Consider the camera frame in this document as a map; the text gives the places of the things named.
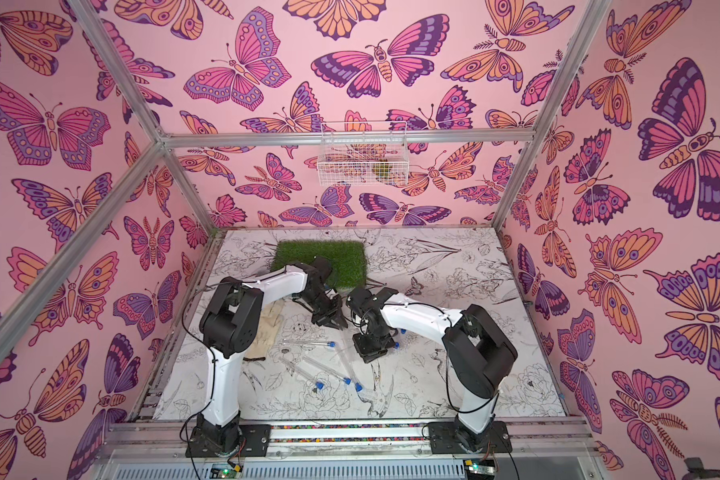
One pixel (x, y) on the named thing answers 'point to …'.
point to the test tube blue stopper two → (357, 384)
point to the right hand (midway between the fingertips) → (366, 356)
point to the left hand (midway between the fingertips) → (351, 324)
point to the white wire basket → (363, 154)
